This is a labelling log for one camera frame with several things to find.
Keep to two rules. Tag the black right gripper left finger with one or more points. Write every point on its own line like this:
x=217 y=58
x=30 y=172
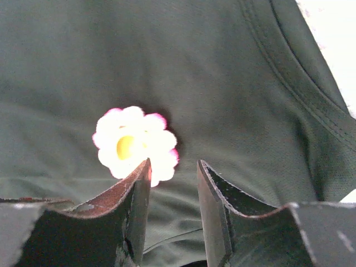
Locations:
x=108 y=230

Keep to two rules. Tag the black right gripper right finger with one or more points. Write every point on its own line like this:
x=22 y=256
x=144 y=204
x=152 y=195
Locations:
x=240 y=230

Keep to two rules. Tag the pink white flower brooch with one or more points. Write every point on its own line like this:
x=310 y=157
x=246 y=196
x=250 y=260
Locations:
x=127 y=137

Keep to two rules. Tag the black t-shirt garment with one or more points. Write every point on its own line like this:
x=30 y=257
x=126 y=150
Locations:
x=243 y=85

